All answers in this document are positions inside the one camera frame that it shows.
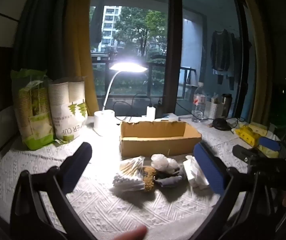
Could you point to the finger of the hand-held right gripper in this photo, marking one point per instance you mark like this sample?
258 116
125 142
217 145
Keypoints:
269 143
243 152

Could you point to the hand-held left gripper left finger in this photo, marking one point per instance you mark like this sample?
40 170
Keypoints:
78 163

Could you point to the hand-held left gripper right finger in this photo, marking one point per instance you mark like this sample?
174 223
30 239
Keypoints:
208 171

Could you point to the tissue packet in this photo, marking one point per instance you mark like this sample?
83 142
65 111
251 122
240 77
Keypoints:
194 176

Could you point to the white fluffy cloth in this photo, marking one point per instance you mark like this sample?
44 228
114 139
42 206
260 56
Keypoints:
160 162

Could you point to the wooden cotton swab bag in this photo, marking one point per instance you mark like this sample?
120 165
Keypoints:
131 166

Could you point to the white cotton swab bag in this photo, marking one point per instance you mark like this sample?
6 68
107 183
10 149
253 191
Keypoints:
128 183

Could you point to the brown sponge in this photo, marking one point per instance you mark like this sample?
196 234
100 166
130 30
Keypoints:
150 180

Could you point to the cardboard box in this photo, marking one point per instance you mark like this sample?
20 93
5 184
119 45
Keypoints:
145 147

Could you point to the person's left hand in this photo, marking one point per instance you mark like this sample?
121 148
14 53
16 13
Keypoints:
130 233

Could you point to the pale yellow packet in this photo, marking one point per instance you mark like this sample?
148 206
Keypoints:
258 127
267 151

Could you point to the bright yellow packet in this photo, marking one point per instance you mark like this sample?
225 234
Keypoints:
245 133

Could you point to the black round object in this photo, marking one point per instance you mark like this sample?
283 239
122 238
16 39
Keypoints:
221 124

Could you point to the white paper cup pack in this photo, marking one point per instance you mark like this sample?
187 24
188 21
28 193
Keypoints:
66 120

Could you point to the dark thermos flask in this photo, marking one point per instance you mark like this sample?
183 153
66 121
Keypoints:
226 105

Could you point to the white perforated basket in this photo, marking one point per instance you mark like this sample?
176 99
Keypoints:
214 110

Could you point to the green paper cup pack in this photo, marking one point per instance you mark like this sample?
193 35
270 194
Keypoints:
36 130

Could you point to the clear water bottle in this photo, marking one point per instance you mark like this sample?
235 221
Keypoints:
198 105

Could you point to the white power strip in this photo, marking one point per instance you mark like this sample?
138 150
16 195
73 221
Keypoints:
170 118

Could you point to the white embossed tablecloth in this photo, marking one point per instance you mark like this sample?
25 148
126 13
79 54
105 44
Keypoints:
123 212

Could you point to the black charger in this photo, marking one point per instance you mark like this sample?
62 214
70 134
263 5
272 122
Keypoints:
159 110

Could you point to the white charger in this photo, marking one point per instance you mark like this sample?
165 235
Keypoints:
151 112

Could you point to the yellow curtain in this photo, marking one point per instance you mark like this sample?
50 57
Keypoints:
79 42
260 55

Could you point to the balcony folding rack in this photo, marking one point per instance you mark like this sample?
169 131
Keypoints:
186 80

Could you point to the dark hanging garment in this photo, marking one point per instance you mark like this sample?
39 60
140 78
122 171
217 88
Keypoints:
240 55

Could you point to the balcony railing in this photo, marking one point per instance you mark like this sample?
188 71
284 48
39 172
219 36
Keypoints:
130 80

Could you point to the dark hanging sweater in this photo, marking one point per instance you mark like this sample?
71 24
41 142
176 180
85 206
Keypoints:
221 50

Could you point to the white desk lamp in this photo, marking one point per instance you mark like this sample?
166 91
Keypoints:
128 67

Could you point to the dark green curtain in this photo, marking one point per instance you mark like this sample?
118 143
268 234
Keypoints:
40 30

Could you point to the dark window frame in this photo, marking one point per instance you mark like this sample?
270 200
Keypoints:
174 42

